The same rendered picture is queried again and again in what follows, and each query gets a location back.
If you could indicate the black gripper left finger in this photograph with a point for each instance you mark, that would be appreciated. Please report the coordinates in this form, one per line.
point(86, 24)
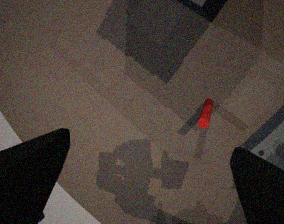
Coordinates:
point(28, 172)

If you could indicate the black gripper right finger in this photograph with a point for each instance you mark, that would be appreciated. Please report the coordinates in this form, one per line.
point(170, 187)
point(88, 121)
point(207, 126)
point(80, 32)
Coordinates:
point(260, 186)

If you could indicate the red peg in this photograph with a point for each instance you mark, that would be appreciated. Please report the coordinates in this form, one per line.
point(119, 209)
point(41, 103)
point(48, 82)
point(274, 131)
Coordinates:
point(204, 119)

